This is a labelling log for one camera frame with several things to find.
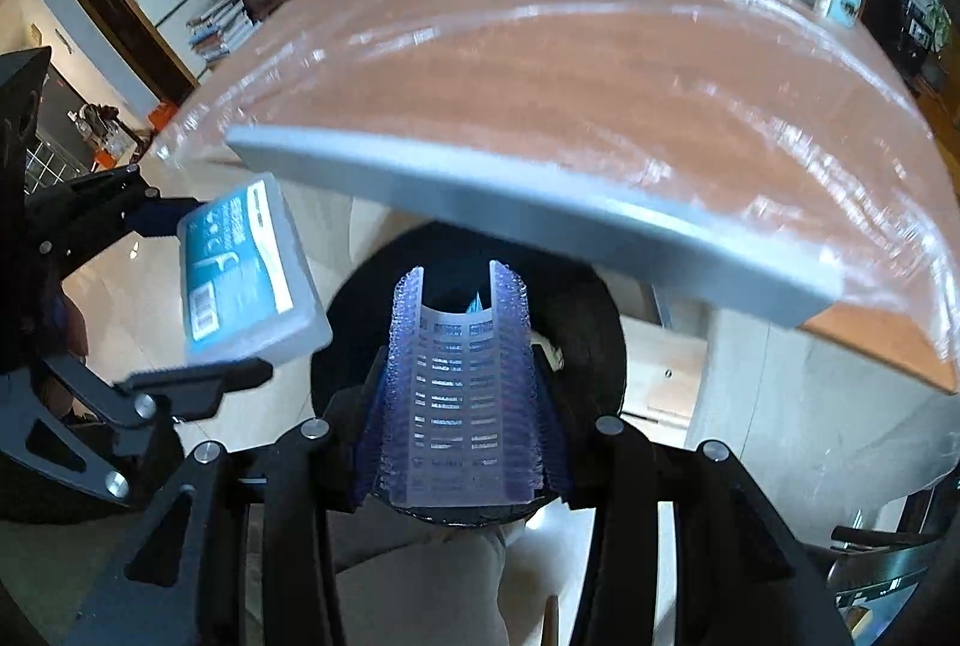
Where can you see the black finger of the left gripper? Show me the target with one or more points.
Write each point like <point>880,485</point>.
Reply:
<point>193,393</point>

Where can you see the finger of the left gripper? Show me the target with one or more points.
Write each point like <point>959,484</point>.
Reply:
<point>160,216</point>

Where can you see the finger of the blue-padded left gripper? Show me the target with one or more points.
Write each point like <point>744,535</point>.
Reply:
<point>180,576</point>

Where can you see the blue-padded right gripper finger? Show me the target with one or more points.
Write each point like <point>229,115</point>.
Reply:
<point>684,546</point>

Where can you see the clear plastic floss box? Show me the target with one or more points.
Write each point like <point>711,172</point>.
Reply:
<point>246,287</point>

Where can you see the black trash bin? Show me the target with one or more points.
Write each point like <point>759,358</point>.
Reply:
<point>573,320</point>

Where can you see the stack of books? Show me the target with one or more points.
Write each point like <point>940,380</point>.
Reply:
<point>220,30</point>

